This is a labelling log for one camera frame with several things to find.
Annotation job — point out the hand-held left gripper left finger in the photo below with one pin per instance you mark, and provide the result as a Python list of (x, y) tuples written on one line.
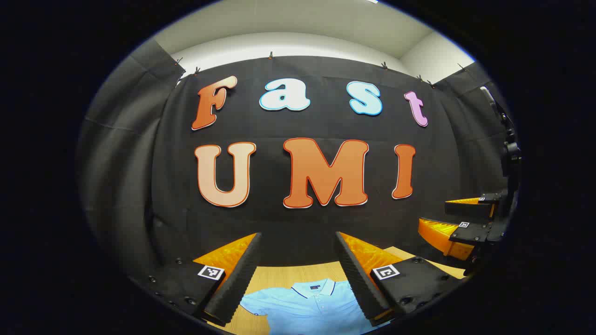
[(237, 279)]

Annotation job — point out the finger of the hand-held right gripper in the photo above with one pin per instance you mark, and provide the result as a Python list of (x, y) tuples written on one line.
[(475, 232), (465, 208)]

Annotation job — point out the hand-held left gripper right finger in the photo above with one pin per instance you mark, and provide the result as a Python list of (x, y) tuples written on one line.
[(356, 279)]

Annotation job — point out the light blue T-shirt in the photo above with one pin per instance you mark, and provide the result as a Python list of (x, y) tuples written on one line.
[(307, 311)]

